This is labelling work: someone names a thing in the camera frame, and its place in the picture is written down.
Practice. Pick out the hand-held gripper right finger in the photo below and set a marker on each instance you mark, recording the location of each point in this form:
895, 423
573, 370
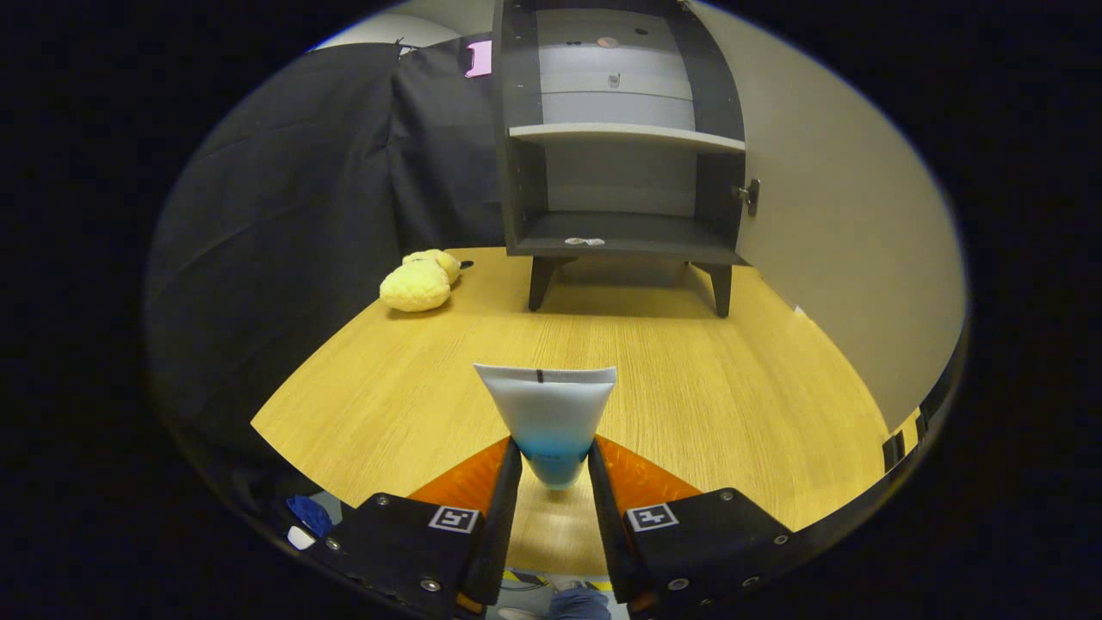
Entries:
611, 534

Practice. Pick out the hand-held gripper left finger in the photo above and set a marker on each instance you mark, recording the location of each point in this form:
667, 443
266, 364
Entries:
499, 534

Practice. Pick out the blue white tube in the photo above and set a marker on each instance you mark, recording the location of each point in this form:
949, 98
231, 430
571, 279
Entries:
547, 413

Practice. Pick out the beige cabinet door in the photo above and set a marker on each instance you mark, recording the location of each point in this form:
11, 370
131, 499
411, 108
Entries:
844, 215

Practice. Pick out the person's leg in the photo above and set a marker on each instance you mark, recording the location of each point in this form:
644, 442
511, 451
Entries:
581, 604

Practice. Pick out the blue rounded object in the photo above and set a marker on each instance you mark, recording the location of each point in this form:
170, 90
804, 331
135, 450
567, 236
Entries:
310, 514

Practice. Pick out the yellow plush toy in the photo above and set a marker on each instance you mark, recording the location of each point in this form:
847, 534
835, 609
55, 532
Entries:
417, 284

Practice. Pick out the metal door hinge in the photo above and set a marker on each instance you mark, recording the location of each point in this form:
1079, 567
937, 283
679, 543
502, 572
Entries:
751, 196

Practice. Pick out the black backdrop cloth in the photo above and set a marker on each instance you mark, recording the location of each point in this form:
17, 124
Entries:
284, 215

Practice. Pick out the white cabinet shelf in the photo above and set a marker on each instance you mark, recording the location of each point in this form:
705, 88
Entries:
620, 133

